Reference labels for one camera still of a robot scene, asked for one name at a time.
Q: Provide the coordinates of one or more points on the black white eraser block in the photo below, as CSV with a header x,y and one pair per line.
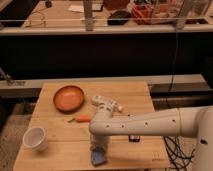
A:
x,y
133,138

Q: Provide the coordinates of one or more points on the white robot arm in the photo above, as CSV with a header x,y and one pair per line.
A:
x,y
195,122

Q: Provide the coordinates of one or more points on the orange plate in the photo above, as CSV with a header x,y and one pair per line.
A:
x,y
68,98

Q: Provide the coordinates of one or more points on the black object on back table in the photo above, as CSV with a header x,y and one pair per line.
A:
x,y
119,17

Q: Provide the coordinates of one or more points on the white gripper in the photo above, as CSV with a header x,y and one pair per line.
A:
x,y
99,141

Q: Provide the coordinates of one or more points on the orange tool on back table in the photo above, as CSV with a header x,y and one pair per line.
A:
x,y
141,14

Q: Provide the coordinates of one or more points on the orange toy carrot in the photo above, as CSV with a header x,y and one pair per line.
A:
x,y
80,119

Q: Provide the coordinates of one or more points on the white cup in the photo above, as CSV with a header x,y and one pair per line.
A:
x,y
35,138

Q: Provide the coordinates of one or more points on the metal post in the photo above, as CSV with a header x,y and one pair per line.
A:
x,y
88,14

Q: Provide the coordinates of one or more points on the white paper sheet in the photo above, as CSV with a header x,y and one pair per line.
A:
x,y
76,8

